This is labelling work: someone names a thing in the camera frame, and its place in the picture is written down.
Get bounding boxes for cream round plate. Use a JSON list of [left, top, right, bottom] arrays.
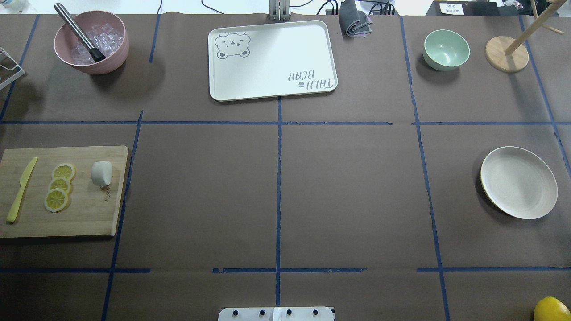
[[480, 146, 559, 220]]

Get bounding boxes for cream bear serving tray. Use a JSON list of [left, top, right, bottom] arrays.
[[208, 20, 339, 102]]

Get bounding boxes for folded grey cloth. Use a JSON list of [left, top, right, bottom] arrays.
[[338, 0, 372, 38]]

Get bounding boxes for mint green bowl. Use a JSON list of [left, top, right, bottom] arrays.
[[423, 30, 471, 71]]

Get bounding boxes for bamboo cutting board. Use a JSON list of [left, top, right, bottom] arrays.
[[0, 146, 130, 238]]

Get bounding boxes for steel muddler black tip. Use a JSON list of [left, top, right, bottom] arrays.
[[54, 3, 106, 62]]

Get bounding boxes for pink bowl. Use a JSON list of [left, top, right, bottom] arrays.
[[54, 11, 130, 75]]

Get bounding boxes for clear ice cubes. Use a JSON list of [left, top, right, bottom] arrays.
[[70, 24, 124, 65]]

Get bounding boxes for lemon slice far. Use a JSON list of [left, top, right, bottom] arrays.
[[51, 163, 77, 181]]

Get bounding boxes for lemon slice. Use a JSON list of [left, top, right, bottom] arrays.
[[51, 163, 77, 181], [48, 177, 73, 194], [44, 188, 69, 213]]

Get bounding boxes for lemon slice middle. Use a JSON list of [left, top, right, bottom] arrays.
[[48, 177, 73, 194]]

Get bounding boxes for lemon slice near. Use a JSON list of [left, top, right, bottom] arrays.
[[44, 188, 69, 213]]

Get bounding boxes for wooden mug tree stand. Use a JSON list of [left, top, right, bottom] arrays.
[[484, 0, 566, 73]]

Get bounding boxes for yellow plastic knife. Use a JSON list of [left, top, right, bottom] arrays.
[[6, 157, 37, 224]]

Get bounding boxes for yellow lemon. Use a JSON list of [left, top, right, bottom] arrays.
[[534, 296, 571, 321]]

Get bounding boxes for aluminium frame post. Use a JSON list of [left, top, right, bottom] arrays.
[[269, 0, 291, 21]]

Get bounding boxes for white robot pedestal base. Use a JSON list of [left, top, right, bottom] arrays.
[[218, 306, 336, 321]]

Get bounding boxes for white wire cup rack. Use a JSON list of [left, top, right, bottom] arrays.
[[0, 47, 26, 90]]

